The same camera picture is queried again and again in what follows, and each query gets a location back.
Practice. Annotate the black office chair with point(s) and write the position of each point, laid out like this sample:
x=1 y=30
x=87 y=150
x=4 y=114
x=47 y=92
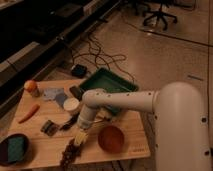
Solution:
x=161 y=15

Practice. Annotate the dark plate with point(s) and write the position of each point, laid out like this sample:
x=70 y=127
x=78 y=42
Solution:
x=4 y=149

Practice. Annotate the wooden chopsticks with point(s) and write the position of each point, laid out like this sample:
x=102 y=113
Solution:
x=101 y=117

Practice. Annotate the orange-lidded jar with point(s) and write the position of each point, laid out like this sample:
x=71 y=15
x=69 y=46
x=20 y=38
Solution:
x=31 y=87

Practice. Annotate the white paper cup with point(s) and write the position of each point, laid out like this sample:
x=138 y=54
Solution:
x=71 y=105

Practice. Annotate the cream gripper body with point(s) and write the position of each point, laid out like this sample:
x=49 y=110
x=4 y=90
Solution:
x=80 y=137

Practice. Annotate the orange-brown bowl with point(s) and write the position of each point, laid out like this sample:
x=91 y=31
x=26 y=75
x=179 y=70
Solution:
x=111 y=139

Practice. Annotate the dark brown block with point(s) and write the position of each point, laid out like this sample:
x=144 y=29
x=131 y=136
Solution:
x=77 y=92

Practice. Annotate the small grey brush block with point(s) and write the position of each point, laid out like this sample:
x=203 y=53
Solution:
x=49 y=128

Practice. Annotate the dark purple grape bunch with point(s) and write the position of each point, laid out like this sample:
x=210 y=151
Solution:
x=71 y=152

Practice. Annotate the grey-blue cloth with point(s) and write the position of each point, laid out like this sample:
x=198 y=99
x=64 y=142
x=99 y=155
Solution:
x=55 y=94

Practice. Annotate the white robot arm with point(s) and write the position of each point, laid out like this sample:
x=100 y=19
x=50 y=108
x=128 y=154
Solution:
x=181 y=125

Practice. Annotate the teal sponge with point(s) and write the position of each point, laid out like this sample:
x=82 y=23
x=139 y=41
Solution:
x=15 y=149

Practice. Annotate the black power adapter box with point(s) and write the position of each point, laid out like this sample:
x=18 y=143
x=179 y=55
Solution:
x=79 y=71

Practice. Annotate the green plastic tray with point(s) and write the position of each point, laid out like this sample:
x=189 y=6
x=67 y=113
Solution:
x=109 y=81

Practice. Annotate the orange carrot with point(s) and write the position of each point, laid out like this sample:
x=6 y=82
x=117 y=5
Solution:
x=31 y=112

